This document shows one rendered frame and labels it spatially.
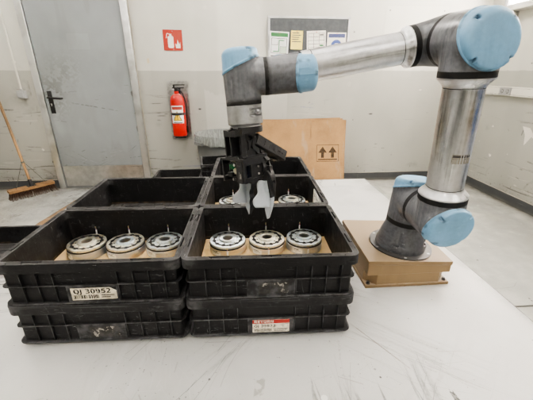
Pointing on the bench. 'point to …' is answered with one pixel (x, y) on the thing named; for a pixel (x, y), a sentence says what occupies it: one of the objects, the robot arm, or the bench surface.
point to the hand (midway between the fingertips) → (260, 209)
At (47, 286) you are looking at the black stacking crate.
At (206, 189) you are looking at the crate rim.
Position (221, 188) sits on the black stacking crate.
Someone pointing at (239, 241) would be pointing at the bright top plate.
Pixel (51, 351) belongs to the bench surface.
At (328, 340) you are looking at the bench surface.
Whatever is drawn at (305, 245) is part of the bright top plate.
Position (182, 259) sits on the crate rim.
